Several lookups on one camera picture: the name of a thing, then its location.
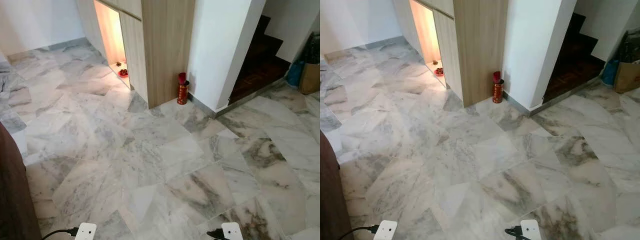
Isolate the dark brown furniture side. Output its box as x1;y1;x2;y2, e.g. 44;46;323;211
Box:
0;122;42;240
320;131;355;240

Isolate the brown paper bag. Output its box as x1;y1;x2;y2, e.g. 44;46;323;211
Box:
614;61;640;94
299;62;321;96

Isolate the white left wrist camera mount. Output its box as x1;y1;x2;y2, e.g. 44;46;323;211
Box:
74;222;98;240
373;220;398;240

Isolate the blue bag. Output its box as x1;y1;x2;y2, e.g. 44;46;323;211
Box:
286;60;306;88
600;59;620;87

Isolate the light wooden cabinet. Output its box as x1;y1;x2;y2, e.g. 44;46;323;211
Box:
392;0;509;108
76;0;196;110

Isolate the dark wooden staircase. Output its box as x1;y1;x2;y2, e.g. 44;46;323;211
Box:
542;12;607;104
229;15;292;105

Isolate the red patterned vase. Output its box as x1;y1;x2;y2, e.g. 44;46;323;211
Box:
176;72;190;106
492;71;505;104

